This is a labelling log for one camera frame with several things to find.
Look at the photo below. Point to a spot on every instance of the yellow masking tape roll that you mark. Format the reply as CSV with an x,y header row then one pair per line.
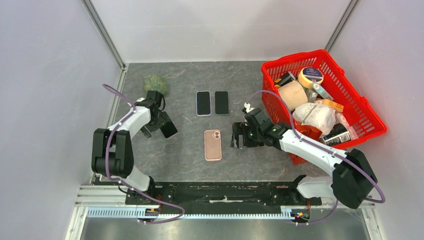
x,y
310,75

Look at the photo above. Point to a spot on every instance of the black mounting base plate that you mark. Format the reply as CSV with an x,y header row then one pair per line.
x,y
231,197

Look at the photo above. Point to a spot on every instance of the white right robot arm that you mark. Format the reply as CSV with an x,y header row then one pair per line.
x,y
351,176

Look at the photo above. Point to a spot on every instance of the green felt ball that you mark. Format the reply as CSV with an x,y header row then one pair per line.
x,y
155,83

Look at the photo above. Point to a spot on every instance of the teal white small packet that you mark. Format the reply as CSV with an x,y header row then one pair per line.
x,y
321,91

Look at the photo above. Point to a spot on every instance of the black smartphone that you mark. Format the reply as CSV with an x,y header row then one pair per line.
x,y
222,102
203,102
168,128

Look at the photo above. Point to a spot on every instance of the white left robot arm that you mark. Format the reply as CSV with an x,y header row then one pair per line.
x,y
112,150

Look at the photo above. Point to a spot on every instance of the orange small box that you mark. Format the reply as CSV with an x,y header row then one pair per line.
x,y
338,107

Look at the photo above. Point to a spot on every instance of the lilac phone case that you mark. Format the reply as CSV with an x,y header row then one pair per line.
x,y
197,112

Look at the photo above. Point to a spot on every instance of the black yellow tool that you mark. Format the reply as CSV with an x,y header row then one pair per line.
x,y
284,79

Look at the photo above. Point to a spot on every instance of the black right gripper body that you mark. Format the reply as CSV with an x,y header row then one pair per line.
x,y
252,138

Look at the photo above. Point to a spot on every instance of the white wrapped package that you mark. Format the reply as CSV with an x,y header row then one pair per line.
x,y
319,116

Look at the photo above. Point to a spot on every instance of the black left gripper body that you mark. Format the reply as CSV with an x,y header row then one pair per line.
x,y
156,124

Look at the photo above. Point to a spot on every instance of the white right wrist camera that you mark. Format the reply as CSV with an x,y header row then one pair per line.
x,y
247,108

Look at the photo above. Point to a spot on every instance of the pink phone case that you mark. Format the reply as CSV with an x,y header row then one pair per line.
x,y
212,145

